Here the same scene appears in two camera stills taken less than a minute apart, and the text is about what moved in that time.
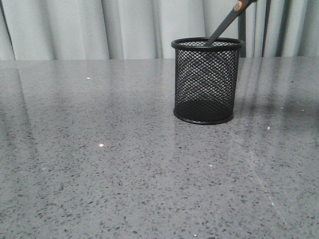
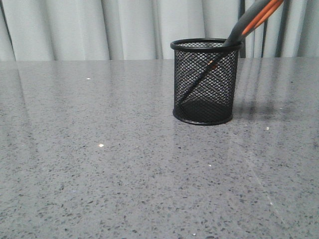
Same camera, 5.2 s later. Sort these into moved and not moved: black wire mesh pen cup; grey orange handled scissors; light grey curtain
Moved: grey orange handled scissors
Not moved: light grey curtain; black wire mesh pen cup
